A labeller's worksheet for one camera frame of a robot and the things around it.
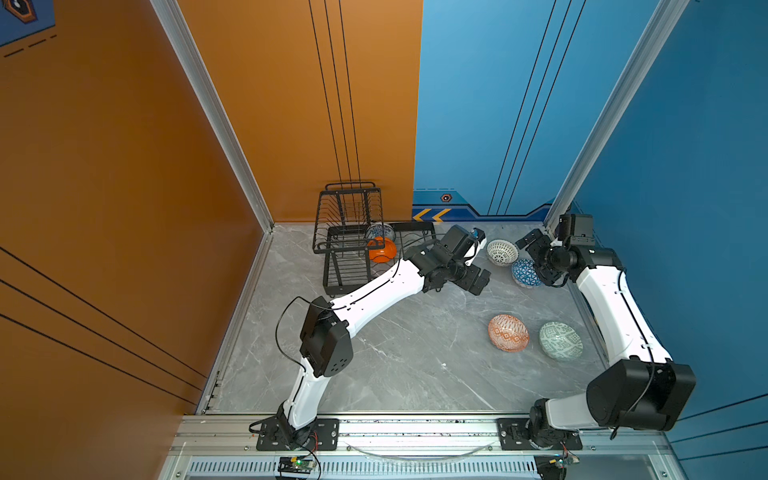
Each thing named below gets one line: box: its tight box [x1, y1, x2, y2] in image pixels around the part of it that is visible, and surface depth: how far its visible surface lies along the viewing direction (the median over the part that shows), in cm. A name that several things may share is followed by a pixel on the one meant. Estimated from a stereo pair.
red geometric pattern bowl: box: [488, 314, 530, 353], surface depth 91 cm
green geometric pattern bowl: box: [539, 321, 584, 361], surface depth 89 cm
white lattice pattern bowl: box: [486, 239, 519, 266], surface depth 111 cm
